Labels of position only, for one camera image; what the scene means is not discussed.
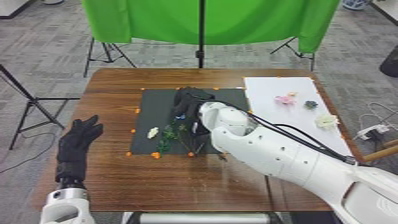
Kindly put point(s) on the pale grey bar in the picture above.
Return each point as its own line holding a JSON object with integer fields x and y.
{"x": 201, "y": 218}

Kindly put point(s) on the wooden stick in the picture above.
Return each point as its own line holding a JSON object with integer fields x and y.
{"x": 383, "y": 151}

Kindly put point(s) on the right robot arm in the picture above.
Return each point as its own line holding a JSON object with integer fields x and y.
{"x": 278, "y": 156}

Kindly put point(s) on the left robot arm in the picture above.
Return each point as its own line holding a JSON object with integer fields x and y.
{"x": 66, "y": 203}

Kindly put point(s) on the white sheet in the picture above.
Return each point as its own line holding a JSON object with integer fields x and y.
{"x": 278, "y": 86}

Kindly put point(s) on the black tripod legs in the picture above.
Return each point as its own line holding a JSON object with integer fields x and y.
{"x": 109, "y": 53}
{"x": 303, "y": 51}

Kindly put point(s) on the dark mat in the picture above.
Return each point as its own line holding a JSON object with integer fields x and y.
{"x": 155, "y": 110}

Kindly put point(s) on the black bin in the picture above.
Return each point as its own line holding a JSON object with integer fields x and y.
{"x": 391, "y": 63}

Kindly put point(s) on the white power strip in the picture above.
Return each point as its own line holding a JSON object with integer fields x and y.
{"x": 374, "y": 131}

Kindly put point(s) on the small white flower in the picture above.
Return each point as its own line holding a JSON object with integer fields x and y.
{"x": 153, "y": 132}

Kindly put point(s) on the pink flower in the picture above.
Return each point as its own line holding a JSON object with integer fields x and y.
{"x": 285, "y": 99}

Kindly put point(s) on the black backdrop stand pole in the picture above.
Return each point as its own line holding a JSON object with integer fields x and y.
{"x": 201, "y": 33}

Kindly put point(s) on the green sprig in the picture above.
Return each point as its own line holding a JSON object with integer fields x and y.
{"x": 168, "y": 135}

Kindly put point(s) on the large white flower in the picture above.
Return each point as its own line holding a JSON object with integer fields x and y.
{"x": 326, "y": 121}

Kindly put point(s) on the small blue flower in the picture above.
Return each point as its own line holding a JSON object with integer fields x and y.
{"x": 182, "y": 117}

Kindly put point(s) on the black light stand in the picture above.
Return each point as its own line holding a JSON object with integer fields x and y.
{"x": 29, "y": 98}

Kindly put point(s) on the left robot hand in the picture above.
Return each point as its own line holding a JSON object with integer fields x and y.
{"x": 77, "y": 143}

